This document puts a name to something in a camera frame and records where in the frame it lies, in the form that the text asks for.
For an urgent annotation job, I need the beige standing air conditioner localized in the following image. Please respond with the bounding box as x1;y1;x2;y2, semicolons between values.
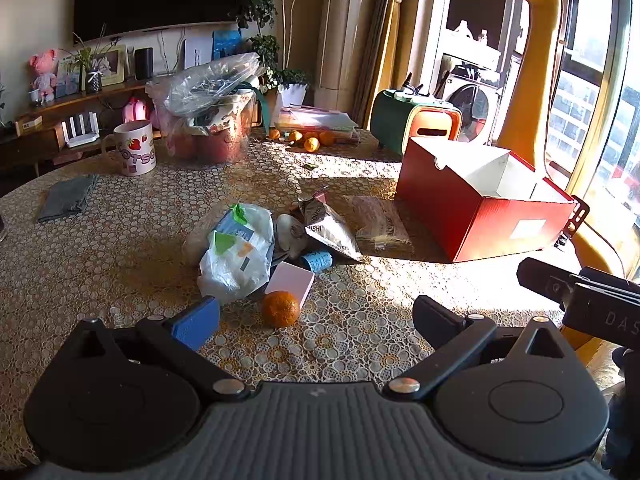
315;0;381;111

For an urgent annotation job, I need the white router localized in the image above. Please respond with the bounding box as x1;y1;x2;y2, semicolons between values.
61;112;101;148

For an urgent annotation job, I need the green and orange storage box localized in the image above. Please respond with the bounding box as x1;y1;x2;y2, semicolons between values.
370;89;463;156

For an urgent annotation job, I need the crumpled clear plastic bag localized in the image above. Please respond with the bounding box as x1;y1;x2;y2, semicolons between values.
146;52;266;121

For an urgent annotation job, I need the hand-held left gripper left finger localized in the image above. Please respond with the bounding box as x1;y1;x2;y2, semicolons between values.
70;296;251;402

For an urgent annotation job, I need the yellow curtain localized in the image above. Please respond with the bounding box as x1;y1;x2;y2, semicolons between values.
352;0;416;128

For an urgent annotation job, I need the yellow giraffe figure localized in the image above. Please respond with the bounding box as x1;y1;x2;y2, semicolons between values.
492;0;631;281

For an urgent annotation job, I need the potted green tree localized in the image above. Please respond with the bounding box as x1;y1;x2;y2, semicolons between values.
235;0;321;108

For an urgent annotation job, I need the black speaker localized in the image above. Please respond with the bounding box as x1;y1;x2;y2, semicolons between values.
135;47;154;81

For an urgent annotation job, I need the desktop with floral lace cloth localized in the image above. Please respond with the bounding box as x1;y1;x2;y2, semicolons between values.
0;127;621;466

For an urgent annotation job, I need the clear plastic container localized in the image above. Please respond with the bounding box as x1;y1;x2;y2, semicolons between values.
165;92;256;163

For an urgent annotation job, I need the washing machine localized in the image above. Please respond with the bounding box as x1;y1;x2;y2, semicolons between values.
442;67;503;143

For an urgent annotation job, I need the brown perforated plate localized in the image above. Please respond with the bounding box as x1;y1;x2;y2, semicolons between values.
560;195;591;248

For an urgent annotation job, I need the pink plush doll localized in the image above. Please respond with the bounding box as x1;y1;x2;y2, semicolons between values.
28;49;58;103

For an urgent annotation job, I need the white plastic bag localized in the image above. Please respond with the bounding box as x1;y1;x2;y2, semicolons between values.
197;203;277;306

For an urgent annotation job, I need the grey cloth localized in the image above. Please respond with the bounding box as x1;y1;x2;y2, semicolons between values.
37;174;99;223

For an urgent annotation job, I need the pink toy bag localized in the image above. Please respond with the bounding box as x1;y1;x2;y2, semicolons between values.
122;97;151;123

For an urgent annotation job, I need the small plant in vase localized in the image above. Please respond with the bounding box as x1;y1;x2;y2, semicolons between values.
60;25;121;95

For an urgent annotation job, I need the strawberry print mug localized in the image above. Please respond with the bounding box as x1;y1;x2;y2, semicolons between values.
101;120;157;177

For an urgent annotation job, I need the red cardboard box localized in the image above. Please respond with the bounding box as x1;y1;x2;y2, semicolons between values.
394;136;583;263

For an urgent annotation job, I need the small blue can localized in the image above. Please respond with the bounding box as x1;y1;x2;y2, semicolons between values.
300;250;334;273

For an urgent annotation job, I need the cream photo frame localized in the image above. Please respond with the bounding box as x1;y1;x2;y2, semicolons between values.
82;44;127;88

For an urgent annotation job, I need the clear snack packet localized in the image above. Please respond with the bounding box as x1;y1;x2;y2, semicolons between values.
347;195;416;256

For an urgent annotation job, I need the silver snack bag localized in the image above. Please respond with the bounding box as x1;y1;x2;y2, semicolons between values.
297;187;366;263

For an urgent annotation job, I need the small yellow carton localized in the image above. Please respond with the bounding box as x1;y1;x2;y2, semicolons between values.
15;114;43;136

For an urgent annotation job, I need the balcony window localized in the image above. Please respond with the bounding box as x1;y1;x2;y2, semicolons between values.
545;0;640;241

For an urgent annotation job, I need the wooden television cabinet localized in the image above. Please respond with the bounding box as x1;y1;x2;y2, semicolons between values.
0;77;166;171

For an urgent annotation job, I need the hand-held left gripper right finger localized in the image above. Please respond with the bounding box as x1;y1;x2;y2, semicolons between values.
382;295;576;402

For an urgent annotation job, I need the white plush toy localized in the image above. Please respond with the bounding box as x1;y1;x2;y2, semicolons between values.
276;213;308;260

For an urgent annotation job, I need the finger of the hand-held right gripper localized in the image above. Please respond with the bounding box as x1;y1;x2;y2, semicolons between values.
516;257;576;306

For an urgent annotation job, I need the blue picture card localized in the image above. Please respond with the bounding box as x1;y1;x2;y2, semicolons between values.
212;29;243;61

